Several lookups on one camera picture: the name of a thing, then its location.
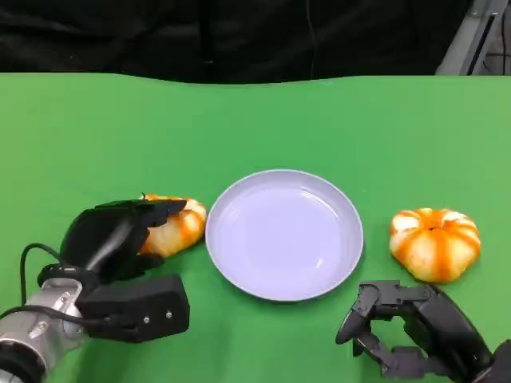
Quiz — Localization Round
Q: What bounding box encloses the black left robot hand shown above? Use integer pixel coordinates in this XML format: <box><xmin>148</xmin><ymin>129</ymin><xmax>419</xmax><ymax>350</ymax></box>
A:
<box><xmin>59</xmin><ymin>199</ymin><xmax>188</xmax><ymax>284</ymax></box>

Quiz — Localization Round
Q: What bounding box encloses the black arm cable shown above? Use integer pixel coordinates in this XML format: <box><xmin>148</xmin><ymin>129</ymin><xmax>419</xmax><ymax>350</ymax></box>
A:
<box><xmin>0</xmin><ymin>243</ymin><xmax>109</xmax><ymax>332</ymax></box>

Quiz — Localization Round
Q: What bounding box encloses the black backdrop curtain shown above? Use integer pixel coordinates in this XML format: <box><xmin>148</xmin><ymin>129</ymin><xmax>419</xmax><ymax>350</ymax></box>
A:
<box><xmin>0</xmin><ymin>0</ymin><xmax>476</xmax><ymax>84</ymax></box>

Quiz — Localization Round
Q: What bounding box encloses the lilac plate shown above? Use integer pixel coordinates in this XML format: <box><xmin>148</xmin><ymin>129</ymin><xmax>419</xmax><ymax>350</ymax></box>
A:
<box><xmin>204</xmin><ymin>169</ymin><xmax>365</xmax><ymax>302</ymax></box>

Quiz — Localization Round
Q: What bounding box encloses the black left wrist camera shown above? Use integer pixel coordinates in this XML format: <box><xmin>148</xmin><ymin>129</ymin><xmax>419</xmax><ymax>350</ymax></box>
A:
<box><xmin>75</xmin><ymin>274</ymin><xmax>191</xmax><ymax>344</ymax></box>

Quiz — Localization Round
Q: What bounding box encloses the green table cloth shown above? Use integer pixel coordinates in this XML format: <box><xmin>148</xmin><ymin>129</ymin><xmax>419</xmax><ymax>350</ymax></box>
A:
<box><xmin>0</xmin><ymin>72</ymin><xmax>511</xmax><ymax>383</ymax></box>

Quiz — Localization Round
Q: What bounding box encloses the black floor cable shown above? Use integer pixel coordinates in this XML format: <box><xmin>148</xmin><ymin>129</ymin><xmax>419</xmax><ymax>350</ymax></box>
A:
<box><xmin>482</xmin><ymin>50</ymin><xmax>511</xmax><ymax>69</ymax></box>

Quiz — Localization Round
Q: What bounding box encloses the grey metal frame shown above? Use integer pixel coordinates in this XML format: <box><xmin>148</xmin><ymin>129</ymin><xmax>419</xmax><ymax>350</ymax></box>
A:
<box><xmin>434</xmin><ymin>0</ymin><xmax>508</xmax><ymax>76</ymax></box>

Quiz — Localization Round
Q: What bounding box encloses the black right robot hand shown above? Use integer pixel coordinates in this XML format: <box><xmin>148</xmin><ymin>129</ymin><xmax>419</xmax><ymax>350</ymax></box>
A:
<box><xmin>335</xmin><ymin>278</ymin><xmax>496</xmax><ymax>383</ymax></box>

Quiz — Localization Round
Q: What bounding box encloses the orange and white bread roll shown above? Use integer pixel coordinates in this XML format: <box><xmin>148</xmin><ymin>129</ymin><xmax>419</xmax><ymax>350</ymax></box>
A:
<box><xmin>389</xmin><ymin>207</ymin><xmax>481</xmax><ymax>283</ymax></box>
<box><xmin>137</xmin><ymin>194</ymin><xmax>208</xmax><ymax>258</ymax></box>

